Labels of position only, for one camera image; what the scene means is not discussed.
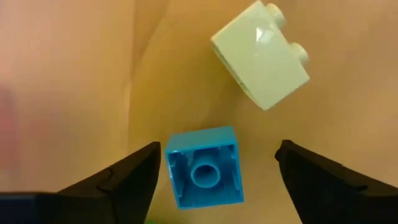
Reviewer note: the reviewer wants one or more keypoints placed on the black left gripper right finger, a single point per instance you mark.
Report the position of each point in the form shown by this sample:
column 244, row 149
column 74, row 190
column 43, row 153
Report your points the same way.
column 335, row 193

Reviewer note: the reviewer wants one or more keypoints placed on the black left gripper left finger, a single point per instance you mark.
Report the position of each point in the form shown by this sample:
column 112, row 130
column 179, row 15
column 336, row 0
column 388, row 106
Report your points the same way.
column 93, row 199

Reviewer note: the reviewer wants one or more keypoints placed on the small cyan block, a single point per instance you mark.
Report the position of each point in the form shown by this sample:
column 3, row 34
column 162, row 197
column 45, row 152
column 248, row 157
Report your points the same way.
column 202, row 143

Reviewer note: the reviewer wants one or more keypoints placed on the pale lime block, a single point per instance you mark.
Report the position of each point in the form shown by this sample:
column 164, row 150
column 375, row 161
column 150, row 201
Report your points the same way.
column 258, row 62

